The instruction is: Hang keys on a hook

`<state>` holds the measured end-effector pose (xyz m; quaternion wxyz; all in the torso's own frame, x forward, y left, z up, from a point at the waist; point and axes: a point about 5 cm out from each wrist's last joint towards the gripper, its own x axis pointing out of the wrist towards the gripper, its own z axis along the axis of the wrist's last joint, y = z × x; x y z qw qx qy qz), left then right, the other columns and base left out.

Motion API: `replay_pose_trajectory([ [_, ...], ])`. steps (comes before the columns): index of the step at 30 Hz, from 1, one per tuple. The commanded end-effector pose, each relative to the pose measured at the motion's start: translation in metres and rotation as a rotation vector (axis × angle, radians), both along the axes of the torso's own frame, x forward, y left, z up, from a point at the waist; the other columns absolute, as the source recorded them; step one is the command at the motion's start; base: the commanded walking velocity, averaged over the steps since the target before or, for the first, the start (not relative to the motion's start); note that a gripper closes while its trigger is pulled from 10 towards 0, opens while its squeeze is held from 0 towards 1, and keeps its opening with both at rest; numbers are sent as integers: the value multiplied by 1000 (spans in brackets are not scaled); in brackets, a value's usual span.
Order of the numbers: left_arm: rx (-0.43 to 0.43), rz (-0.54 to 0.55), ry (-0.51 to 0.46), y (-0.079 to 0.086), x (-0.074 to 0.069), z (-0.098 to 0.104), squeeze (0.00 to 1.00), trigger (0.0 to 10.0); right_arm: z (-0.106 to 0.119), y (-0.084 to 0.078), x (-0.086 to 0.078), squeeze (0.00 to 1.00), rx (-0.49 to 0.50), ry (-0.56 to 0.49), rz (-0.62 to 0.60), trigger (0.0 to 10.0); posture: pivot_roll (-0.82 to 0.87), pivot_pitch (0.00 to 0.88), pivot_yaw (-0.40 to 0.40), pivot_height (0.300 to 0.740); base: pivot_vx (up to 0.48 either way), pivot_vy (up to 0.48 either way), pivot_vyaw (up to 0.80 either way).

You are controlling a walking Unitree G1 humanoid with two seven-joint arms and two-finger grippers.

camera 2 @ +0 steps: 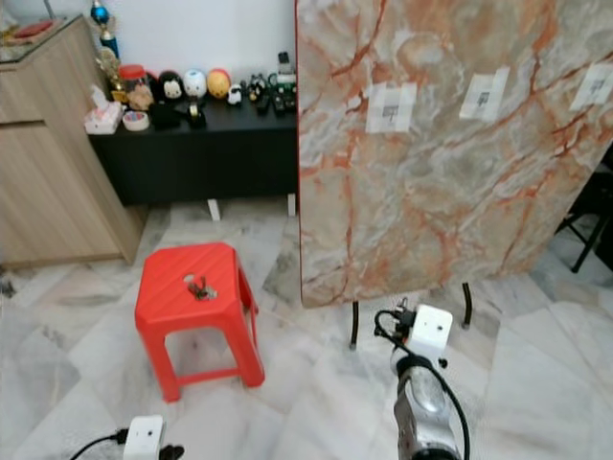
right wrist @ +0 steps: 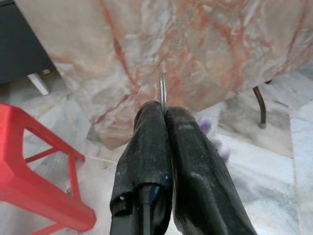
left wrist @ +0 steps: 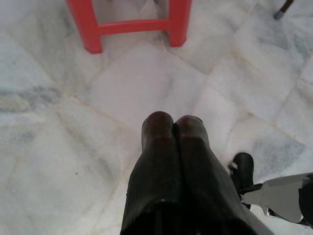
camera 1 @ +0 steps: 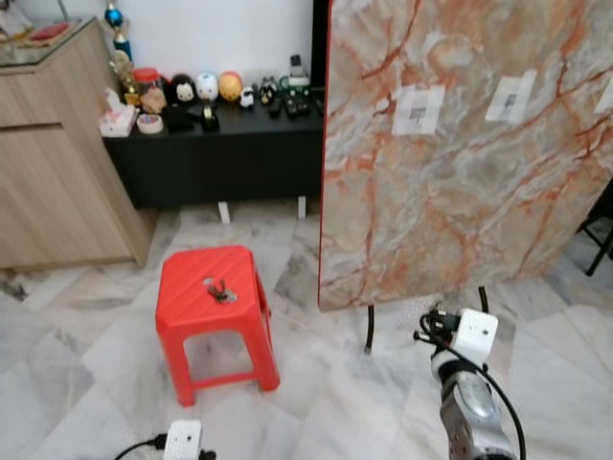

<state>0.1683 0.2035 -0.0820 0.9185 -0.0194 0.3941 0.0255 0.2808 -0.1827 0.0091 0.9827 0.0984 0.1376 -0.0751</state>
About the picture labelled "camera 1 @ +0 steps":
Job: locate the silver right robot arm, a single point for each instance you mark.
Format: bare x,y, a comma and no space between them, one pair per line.
474,412

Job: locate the bunch of metal keys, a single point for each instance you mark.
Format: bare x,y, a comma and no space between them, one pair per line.
222,292

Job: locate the white adhesive hook pad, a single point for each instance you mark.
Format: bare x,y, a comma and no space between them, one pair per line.
419,110
510,96

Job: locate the red plastic stool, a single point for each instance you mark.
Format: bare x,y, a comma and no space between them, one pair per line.
192,307

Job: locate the dark metal table leg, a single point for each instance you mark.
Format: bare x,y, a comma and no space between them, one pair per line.
484,299
370,331

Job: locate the black low console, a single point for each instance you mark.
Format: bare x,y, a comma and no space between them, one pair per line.
220,158

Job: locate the black chair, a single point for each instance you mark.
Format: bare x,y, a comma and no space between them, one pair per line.
605,203

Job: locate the light wooden cabinet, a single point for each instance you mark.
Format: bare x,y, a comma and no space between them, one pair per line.
57,172

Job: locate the small white bowl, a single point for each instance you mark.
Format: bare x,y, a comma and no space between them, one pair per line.
149,124

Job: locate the pink white tissue box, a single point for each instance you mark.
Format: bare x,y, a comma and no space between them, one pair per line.
117,120

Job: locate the brown figurine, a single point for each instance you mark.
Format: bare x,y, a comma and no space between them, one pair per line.
153,100

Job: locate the black plush toy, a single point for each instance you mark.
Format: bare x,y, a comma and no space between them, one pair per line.
180,96

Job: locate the small white black toy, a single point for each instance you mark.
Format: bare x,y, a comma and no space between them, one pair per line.
247,97

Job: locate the marble pattern table top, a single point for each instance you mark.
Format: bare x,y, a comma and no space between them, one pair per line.
460,192

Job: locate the white blue egg toy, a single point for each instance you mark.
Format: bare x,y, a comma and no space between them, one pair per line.
207,86

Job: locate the small black figurine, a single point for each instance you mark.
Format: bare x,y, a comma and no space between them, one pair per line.
268,91

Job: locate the yellow orange round toy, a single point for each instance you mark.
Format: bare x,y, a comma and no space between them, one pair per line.
230,86

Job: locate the black bottle figure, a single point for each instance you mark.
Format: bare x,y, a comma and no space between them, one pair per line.
297,91

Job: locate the red lid jar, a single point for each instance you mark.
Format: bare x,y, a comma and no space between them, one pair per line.
146,77

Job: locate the gold trophy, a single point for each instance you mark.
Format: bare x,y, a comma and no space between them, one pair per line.
122,69

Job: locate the black television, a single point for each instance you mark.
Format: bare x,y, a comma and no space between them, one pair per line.
319,43

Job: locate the blue ball trophy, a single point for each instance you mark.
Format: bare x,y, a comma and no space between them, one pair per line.
114,14

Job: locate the red flat item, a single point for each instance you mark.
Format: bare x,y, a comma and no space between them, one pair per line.
48,32

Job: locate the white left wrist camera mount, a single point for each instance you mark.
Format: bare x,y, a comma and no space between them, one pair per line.
182,441

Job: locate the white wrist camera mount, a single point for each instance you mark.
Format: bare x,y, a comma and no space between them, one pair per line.
476,335
182,441

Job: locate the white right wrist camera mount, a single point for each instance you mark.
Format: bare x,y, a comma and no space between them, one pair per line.
476,335

